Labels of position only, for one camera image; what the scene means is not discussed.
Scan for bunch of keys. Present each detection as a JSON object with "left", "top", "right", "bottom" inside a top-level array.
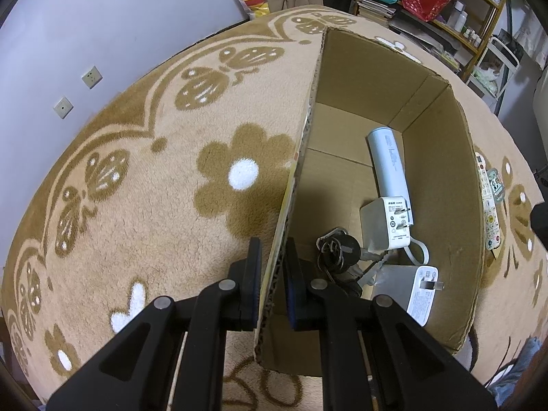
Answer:
[{"left": 316, "top": 227, "right": 364, "bottom": 296}]

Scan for pale green packet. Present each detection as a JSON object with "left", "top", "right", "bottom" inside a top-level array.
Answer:
[{"left": 475, "top": 66, "right": 499, "bottom": 95}]

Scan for white cart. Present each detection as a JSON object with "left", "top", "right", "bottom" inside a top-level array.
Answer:
[{"left": 464, "top": 30, "right": 523, "bottom": 114}]

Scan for person's blue jeans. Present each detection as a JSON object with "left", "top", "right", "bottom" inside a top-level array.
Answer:
[{"left": 488, "top": 336, "right": 542, "bottom": 401}]

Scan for white wall socket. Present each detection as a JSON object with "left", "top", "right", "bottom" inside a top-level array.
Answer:
[
  {"left": 52, "top": 96, "right": 73, "bottom": 119},
  {"left": 81, "top": 65, "right": 103, "bottom": 90}
]

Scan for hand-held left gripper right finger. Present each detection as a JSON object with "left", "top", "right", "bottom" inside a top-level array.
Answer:
[{"left": 285, "top": 237, "right": 497, "bottom": 411}]

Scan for wooden shelf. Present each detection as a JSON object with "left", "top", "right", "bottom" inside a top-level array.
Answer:
[{"left": 355, "top": 0, "right": 512, "bottom": 82}]

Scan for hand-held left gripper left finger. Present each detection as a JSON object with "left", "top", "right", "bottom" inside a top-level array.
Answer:
[{"left": 45, "top": 237, "right": 262, "bottom": 411}]

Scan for white remote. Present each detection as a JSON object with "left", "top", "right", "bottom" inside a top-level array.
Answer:
[{"left": 474, "top": 152, "right": 502, "bottom": 251}]

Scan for light blue power bank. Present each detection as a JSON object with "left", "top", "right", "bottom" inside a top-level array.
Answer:
[{"left": 366, "top": 126, "right": 412, "bottom": 223}]

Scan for row of small bottles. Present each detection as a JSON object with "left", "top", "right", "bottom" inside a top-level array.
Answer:
[{"left": 447, "top": 2, "right": 484, "bottom": 48}]

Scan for white charger with cable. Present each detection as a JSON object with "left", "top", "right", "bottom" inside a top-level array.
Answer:
[{"left": 364, "top": 235, "right": 446, "bottom": 328}]

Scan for brown cardboard box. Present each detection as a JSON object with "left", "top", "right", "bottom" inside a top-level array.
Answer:
[{"left": 252, "top": 26, "right": 486, "bottom": 373}]

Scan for green cartoon case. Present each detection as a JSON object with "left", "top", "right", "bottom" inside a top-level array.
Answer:
[{"left": 488, "top": 168, "right": 507, "bottom": 203}]

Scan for white square charger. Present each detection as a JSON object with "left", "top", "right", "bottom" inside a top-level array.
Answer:
[{"left": 360, "top": 196, "right": 415, "bottom": 254}]

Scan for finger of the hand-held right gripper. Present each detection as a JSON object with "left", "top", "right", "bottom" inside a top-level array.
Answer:
[{"left": 531, "top": 203, "right": 548, "bottom": 232}]

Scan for white patterned curtain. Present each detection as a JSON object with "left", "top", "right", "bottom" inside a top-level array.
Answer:
[{"left": 509, "top": 4, "right": 548, "bottom": 65}]

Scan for stack of books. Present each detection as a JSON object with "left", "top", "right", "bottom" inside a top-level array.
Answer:
[{"left": 357, "top": 0, "right": 461, "bottom": 69}]

